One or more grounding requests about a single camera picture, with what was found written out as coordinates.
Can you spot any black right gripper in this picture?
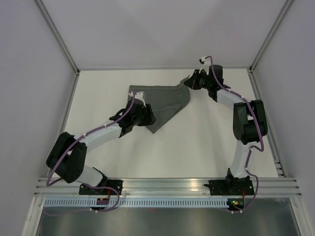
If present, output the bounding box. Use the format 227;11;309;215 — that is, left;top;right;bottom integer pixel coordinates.
184;69;212;90

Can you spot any grey cloth napkin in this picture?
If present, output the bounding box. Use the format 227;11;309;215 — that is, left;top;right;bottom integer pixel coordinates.
129;77;190;134

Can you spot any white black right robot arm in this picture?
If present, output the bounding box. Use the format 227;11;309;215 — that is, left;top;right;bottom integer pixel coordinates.
184;65;268;196

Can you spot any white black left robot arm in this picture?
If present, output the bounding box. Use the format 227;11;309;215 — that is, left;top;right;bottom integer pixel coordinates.
46;99;156;195

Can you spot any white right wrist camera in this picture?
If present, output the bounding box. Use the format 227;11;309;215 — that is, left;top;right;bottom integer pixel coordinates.
199;56;212;75

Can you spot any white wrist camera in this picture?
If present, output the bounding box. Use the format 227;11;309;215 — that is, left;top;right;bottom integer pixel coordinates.
128;91;145;104
199;56;212;75

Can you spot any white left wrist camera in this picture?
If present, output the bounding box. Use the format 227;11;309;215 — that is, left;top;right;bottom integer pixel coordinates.
128;91;145;104

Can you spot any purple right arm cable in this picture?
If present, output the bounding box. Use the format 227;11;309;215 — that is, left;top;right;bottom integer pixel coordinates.
200;55;265;215

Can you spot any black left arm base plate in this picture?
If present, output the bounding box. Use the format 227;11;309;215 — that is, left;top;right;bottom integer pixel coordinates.
79;179;123;196

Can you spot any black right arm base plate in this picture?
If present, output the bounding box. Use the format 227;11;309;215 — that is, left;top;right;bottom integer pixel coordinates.
204;180;254;196

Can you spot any aluminium post back right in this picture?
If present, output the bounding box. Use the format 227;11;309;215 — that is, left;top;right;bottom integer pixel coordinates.
249;0;295;73

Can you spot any aluminium post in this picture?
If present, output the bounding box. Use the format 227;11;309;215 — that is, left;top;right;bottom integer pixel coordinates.
249;0;295;73
33;0;80;75

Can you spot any white slotted cable duct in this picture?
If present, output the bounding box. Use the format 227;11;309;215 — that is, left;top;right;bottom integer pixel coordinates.
44;197;228;208

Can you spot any aluminium frame rail front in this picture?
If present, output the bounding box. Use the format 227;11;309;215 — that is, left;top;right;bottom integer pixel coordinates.
33;177;302;198

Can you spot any aluminium post back left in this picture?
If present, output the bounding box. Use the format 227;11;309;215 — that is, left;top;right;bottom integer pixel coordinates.
33;0;80;75

